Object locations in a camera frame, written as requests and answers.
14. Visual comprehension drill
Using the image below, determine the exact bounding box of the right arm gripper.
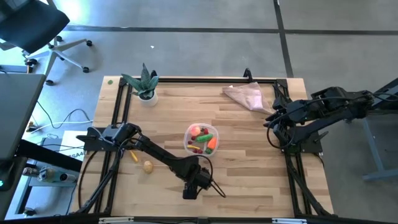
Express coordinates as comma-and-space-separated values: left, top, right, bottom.
264, 100, 310, 128

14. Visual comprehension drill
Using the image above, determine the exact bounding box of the orange toy carrot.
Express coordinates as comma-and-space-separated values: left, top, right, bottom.
205, 137, 218, 155

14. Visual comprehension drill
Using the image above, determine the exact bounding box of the clear plastic tupperware container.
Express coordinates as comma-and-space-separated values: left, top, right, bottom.
183, 123, 220, 156

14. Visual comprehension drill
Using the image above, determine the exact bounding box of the pale pink cloth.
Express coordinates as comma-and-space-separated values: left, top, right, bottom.
222, 82, 276, 115

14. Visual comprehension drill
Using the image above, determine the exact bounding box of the silver aluminium bar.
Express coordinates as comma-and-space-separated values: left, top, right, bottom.
98, 217, 134, 224
272, 218, 307, 224

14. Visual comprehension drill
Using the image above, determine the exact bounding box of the snake plant in white pot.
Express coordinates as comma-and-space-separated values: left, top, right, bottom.
121, 63, 160, 108

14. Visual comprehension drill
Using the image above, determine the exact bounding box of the white printed box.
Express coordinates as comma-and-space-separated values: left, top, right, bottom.
58, 130, 91, 162

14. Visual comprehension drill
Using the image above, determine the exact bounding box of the grey device with lenses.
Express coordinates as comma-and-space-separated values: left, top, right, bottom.
23, 166, 78, 184

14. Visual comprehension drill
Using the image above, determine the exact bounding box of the grey desk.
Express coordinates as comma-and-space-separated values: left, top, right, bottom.
0, 73, 47, 160

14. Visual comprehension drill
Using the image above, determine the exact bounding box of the black office chair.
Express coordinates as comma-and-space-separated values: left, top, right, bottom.
0, 0, 93, 86

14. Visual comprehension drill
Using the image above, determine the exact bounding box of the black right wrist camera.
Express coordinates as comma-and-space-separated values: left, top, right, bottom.
274, 98, 292, 111

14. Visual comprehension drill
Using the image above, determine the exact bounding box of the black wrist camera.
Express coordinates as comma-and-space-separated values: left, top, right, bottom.
274, 98, 292, 111
182, 183, 200, 200

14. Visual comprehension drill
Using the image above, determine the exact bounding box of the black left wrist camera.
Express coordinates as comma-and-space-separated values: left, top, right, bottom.
182, 183, 200, 200

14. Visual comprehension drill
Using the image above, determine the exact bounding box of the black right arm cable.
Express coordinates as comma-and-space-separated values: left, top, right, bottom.
266, 114, 295, 149

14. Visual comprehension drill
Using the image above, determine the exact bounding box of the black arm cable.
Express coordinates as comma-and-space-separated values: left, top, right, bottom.
266, 114, 295, 149
198, 154, 227, 198

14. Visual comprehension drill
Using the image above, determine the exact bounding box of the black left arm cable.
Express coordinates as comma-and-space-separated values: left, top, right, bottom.
198, 154, 227, 198

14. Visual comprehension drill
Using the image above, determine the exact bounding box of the black aluminium table frame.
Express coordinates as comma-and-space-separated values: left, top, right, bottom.
70, 76, 335, 218

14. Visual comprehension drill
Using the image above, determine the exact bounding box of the white floor cable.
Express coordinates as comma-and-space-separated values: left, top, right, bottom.
29, 119, 94, 134

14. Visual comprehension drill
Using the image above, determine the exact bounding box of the black floor cable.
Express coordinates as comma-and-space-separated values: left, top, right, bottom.
36, 99, 91, 129

